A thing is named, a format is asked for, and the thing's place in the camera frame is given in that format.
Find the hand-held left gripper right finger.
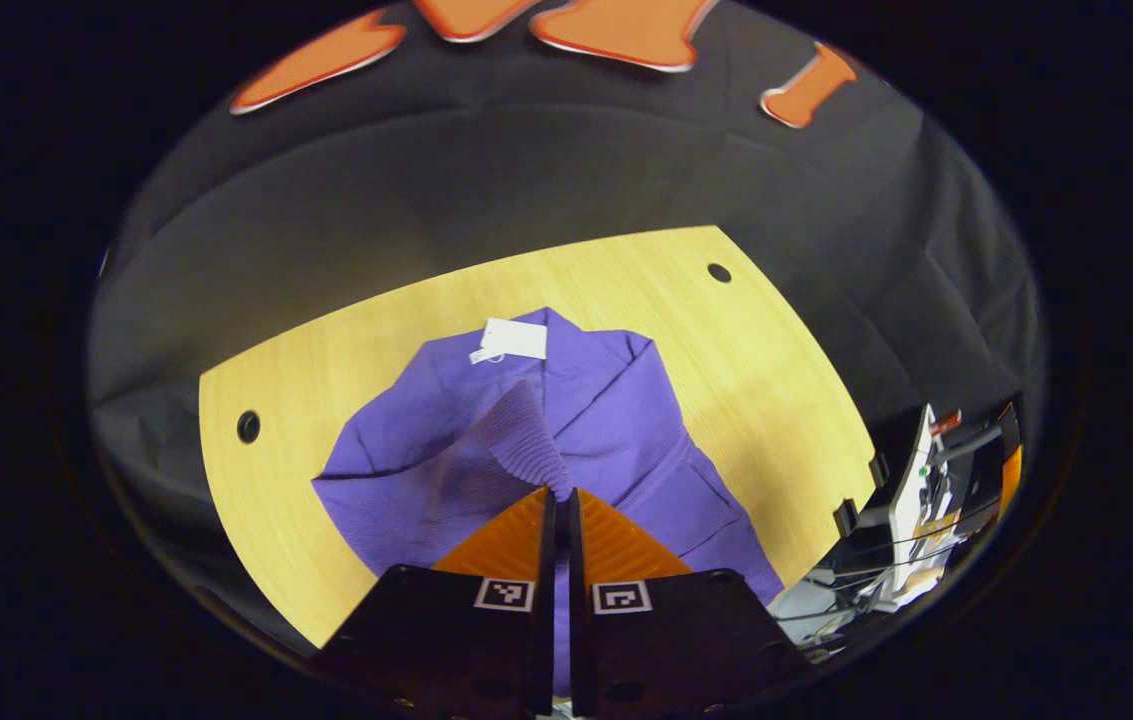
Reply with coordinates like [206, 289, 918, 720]
[568, 487, 817, 718]

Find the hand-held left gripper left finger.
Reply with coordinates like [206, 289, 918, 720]
[311, 487, 559, 717]

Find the purple knit garment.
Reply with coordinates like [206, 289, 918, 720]
[311, 306, 785, 696]

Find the white device box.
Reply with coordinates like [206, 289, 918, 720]
[871, 403, 967, 609]

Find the white paper garment tag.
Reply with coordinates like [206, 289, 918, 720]
[469, 318, 549, 365]

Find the black backdrop cloth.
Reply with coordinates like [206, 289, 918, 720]
[86, 0, 1045, 661]

